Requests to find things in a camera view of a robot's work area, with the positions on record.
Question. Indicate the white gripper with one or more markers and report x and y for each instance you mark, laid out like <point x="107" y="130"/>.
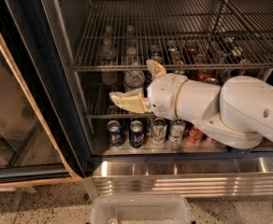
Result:
<point x="163" y="95"/>

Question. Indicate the clear water bottle column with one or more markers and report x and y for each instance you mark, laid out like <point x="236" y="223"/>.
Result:
<point x="107" y="55"/>

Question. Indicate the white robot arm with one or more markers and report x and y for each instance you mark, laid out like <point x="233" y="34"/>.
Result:
<point x="238" y="114"/>

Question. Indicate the clear water bottle front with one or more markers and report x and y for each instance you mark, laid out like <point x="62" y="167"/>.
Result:
<point x="133" y="78"/>

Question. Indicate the stainless fridge base grille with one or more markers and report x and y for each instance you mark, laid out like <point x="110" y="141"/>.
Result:
<point x="188" y="178"/>

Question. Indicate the glass sliding fridge door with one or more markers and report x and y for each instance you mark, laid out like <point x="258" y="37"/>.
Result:
<point x="29" y="154"/>

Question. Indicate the blue pepsi can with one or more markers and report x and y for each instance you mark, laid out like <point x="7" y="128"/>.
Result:
<point x="136" y="134"/>
<point x="114" y="130"/>

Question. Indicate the blue Pepsi can bottom left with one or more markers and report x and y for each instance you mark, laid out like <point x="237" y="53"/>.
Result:
<point x="114" y="130"/>

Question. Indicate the red Coca-Cola can behind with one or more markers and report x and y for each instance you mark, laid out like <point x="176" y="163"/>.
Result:
<point x="201" y="75"/>

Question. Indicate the red coca-cola can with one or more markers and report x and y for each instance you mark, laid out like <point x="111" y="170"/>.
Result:
<point x="201" y="75"/>
<point x="194" y="136"/>

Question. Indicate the red Coca-Cola can bottom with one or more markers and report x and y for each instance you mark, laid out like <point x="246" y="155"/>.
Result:
<point x="194" y="136"/>

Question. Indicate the clear plastic bin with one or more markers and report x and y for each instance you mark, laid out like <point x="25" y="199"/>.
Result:
<point x="140" y="209"/>

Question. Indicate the middle wire fridge shelf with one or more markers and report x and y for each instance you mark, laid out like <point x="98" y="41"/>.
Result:
<point x="99" y="105"/>

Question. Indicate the wire fridge shelf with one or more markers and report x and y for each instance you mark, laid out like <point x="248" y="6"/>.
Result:
<point x="99" y="105"/>
<point x="234" y="35"/>

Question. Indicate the upper wire fridge shelf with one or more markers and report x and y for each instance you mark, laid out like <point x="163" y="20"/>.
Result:
<point x="234" y="35"/>

